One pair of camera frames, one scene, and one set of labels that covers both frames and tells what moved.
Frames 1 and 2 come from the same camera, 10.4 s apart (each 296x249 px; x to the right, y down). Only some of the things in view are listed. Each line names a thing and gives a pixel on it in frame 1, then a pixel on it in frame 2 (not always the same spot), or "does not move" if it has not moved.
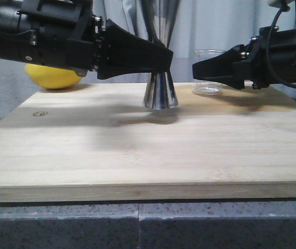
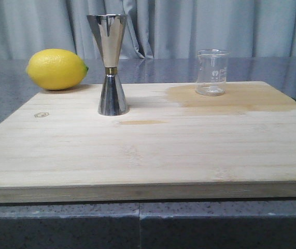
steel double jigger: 158,17 to 109,29
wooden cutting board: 98,143 does not move
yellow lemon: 52,77 does not move
